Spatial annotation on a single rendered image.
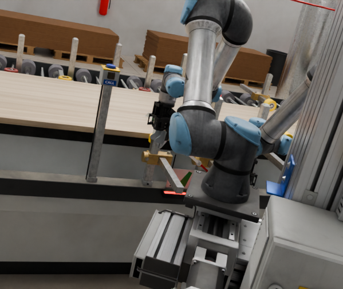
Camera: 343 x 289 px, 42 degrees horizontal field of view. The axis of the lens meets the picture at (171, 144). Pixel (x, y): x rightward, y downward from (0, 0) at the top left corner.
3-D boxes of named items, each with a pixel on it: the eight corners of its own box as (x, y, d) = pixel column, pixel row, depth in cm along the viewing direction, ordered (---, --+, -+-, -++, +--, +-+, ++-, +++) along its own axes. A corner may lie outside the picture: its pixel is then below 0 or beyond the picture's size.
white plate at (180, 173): (215, 191, 218) (220, 172, 215) (165, 187, 210) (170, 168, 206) (215, 190, 219) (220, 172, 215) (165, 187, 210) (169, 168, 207)
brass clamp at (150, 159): (170, 167, 205) (173, 156, 204) (142, 164, 201) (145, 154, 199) (167, 161, 211) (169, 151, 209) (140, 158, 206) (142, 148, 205)
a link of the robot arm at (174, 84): (197, 82, 168) (192, 76, 179) (169, 77, 166) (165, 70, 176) (193, 102, 171) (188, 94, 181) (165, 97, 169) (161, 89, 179)
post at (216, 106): (198, 191, 217) (223, 97, 201) (192, 191, 216) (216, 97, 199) (196, 187, 220) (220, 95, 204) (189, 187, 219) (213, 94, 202)
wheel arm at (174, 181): (182, 195, 180) (184, 186, 178) (174, 195, 178) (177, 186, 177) (156, 152, 218) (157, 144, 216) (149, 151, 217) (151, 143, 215)
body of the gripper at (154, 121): (146, 125, 190) (152, 98, 186) (162, 125, 195) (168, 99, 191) (156, 132, 184) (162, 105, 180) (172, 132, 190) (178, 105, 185)
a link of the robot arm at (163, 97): (170, 89, 190) (182, 95, 184) (168, 100, 191) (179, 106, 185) (156, 89, 185) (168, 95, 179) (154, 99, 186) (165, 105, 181)
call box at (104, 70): (117, 89, 183) (120, 70, 181) (100, 86, 181) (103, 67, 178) (114, 84, 189) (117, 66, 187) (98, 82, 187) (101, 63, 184)
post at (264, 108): (243, 194, 225) (271, 105, 209) (237, 194, 224) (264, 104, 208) (240, 191, 228) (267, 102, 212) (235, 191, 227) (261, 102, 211)
